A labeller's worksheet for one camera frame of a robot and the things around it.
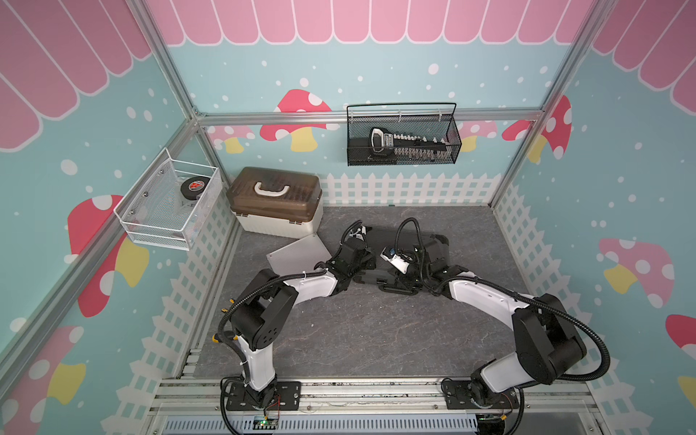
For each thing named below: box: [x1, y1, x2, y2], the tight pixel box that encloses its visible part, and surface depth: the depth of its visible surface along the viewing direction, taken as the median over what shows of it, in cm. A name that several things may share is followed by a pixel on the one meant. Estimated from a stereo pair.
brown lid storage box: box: [225, 166, 324, 240], surface depth 102 cm
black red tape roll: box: [180, 175, 212, 201], surface depth 81 cm
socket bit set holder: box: [369, 127, 449, 160], surface depth 91 cm
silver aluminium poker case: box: [266, 234, 333, 279], surface depth 100 cm
